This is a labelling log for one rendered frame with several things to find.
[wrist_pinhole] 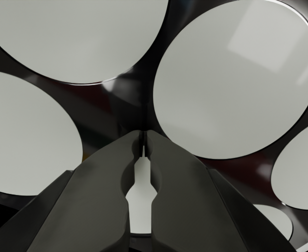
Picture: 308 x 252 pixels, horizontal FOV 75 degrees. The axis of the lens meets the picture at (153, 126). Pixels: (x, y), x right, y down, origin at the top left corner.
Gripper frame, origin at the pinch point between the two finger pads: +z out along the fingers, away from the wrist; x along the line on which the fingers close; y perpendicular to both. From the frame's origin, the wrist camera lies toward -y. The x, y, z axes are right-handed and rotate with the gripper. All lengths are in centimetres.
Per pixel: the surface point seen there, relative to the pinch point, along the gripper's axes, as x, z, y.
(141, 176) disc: -0.2, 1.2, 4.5
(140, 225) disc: -0.4, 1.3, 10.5
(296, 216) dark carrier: 13.6, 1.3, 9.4
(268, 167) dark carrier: 9.4, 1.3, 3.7
